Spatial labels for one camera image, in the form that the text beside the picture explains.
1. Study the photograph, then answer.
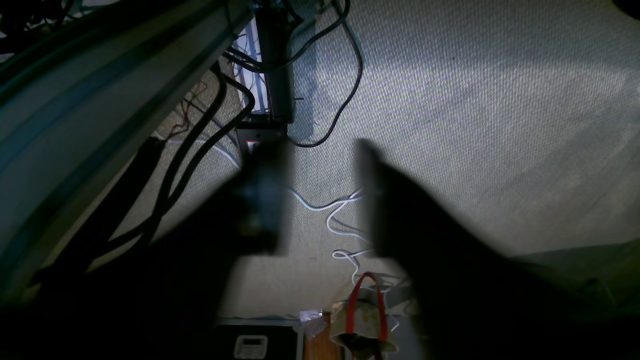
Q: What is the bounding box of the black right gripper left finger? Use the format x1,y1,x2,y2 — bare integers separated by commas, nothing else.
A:
230,138,290,256

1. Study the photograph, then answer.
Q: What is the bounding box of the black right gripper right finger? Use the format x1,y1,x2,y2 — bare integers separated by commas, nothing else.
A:
355,139,481,273

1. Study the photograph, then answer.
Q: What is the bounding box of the black power strip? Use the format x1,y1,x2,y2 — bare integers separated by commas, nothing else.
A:
235,0,301,160

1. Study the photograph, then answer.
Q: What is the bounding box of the white floor cable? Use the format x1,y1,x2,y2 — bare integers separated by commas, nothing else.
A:
155,132,416,301

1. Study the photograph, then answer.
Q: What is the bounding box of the bag with red handles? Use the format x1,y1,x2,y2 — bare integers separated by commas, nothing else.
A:
329,272,400,360

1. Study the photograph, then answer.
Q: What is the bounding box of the grey aluminium table frame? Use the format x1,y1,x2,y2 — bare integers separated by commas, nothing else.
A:
0,0,253,306

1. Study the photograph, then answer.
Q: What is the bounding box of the black floor cable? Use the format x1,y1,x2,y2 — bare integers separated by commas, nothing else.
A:
220,0,364,149

